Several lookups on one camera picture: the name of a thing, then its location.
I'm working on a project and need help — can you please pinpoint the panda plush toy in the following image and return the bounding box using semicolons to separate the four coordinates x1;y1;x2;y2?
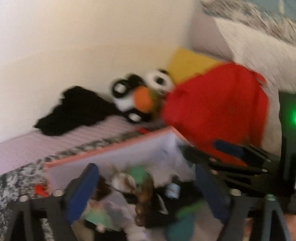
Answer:
111;69;175;123

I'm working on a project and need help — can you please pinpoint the small green case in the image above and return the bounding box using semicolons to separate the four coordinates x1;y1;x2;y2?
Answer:
127;166;150;185

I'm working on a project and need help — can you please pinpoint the teal glasses case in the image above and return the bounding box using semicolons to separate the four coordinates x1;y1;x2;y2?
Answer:
164;200;206;241

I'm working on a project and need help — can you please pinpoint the pink bed sheet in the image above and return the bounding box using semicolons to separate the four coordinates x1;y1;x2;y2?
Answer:
1;115;165;174

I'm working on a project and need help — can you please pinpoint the yellow pillow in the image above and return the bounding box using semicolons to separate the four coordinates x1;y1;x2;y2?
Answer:
166;48;224;85

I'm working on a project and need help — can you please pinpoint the brown bead bracelet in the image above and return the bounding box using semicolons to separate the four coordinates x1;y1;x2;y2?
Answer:
134;177;156;227

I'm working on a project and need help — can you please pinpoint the white patterned pillow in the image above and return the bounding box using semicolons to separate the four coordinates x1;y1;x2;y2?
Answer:
190;1;295;154

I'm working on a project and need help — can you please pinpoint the white round jar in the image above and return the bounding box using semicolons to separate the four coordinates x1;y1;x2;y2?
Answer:
111;173;137;193

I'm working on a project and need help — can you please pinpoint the pink cardboard box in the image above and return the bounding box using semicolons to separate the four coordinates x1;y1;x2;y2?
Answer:
43;126;197;241

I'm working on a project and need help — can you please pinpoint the red plastic cone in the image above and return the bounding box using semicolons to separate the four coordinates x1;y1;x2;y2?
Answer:
34;184;49;197

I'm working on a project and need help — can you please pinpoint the black clothing pile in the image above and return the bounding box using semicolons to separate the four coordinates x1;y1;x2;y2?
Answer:
34;86;119;136

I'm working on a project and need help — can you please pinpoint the red bag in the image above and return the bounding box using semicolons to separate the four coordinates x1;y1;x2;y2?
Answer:
158;63;269;164

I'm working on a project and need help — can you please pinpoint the small light blue can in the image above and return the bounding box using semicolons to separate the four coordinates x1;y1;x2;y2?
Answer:
165;183;181;199

